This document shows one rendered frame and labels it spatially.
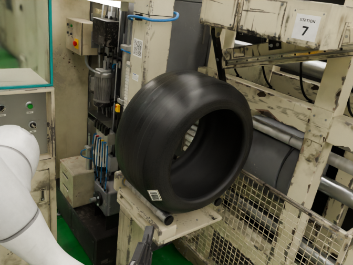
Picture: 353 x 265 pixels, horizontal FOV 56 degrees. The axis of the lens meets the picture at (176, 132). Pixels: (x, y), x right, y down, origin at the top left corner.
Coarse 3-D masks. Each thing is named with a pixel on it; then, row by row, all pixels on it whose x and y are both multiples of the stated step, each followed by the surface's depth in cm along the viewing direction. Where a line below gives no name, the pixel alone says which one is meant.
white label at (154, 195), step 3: (150, 192) 122; (153, 192) 122; (156, 192) 121; (150, 195) 123; (153, 195) 123; (156, 195) 122; (159, 195) 122; (153, 198) 124; (156, 198) 124; (159, 198) 123
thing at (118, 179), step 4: (116, 172) 156; (120, 172) 156; (116, 176) 155; (120, 176) 156; (116, 180) 156; (120, 180) 157; (116, 184) 156; (120, 184) 158; (116, 188) 157; (120, 188) 158
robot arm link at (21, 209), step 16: (0, 160) 64; (16, 160) 69; (0, 176) 63; (16, 176) 67; (0, 192) 62; (16, 192) 65; (0, 208) 62; (16, 208) 64; (32, 208) 68; (0, 224) 63; (16, 224) 64; (0, 240) 65
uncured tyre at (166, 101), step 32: (160, 96) 120; (192, 96) 116; (224, 96) 123; (128, 128) 123; (160, 128) 114; (224, 128) 160; (128, 160) 124; (160, 160) 115; (192, 160) 166; (224, 160) 159; (160, 192) 122; (192, 192) 154
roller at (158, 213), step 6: (126, 180) 157; (132, 186) 153; (138, 192) 149; (144, 198) 145; (144, 204) 146; (150, 204) 142; (156, 210) 139; (162, 210) 137; (162, 216) 135; (168, 216) 134; (168, 222) 135
